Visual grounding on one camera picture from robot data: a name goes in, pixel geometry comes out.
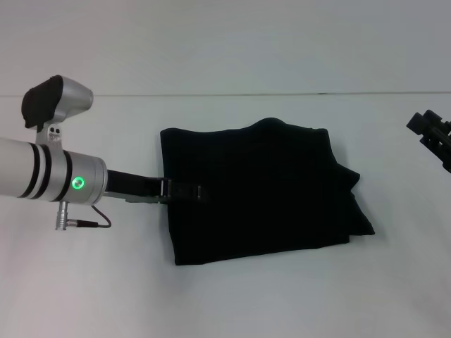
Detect left gripper cable with connector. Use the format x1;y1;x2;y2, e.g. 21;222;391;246
54;201;113;232

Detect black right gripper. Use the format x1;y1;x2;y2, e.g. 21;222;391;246
405;108;451;174

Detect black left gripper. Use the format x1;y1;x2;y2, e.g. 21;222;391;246
104;169;212;205

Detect black shirt with FREE print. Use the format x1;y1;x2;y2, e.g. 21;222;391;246
160;117;376;268

